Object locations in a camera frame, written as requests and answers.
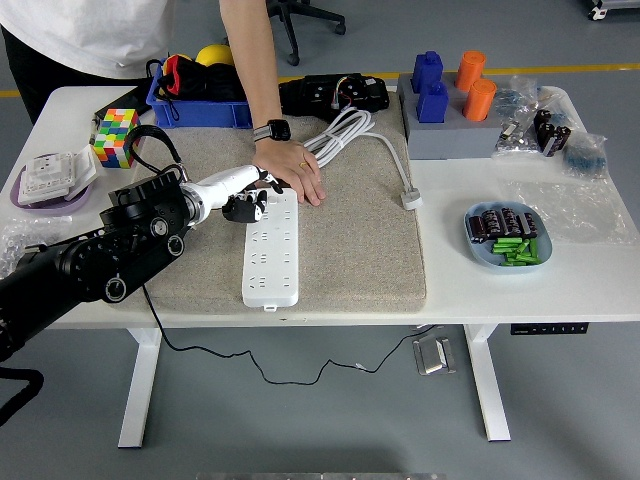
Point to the yellow ball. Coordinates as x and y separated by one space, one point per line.
215 54

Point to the black office chair base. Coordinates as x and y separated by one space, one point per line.
300 20

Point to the silver foot pedal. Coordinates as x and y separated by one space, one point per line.
432 356

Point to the blue bottle-shaped block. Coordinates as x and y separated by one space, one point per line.
427 70
432 102

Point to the blue plastic bin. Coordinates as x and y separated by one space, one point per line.
200 112

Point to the long black box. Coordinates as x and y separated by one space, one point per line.
120 100

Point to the grey block holder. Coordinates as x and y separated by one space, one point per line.
450 140

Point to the empty clear plastic bag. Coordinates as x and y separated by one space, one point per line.
575 210

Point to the grey-brown mat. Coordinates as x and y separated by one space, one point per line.
350 250

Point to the green battery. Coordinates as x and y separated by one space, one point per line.
512 263
534 250
506 248
523 247
520 258
506 242

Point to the light blue plate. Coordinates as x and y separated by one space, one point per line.
482 257

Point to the clear bag of blue parts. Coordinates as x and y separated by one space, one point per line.
585 157

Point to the black desk control panel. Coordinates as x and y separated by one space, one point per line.
550 329

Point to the clear bag of resistors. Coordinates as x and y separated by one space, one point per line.
517 95

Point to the clear bag of silver screws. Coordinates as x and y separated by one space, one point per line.
20 240

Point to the person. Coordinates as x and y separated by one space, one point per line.
75 30

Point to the black cylindrical capacitor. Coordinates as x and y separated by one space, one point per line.
477 230
527 225
541 125
551 142
492 223
509 221
564 137

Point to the white wall socket panel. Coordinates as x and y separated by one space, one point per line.
47 172

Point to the person's left forearm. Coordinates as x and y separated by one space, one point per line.
255 75

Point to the orange cylinder block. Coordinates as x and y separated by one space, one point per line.
479 100
470 67

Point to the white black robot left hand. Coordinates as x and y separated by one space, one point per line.
227 182

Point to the clear bag of silver parts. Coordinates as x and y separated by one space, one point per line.
515 140

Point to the white wheeled frame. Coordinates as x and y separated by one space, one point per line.
612 7

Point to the colourful puzzle cube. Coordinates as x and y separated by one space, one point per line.
115 135

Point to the person's left hand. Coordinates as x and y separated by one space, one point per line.
292 167

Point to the black wristwatch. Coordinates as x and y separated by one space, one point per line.
277 130

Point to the white plastic cover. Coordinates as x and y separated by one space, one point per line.
87 167

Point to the white power strip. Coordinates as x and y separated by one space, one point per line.
272 270

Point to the purple tray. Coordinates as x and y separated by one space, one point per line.
20 196

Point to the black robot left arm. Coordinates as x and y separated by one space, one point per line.
75 270

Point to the white table leg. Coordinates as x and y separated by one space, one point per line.
487 390
140 390

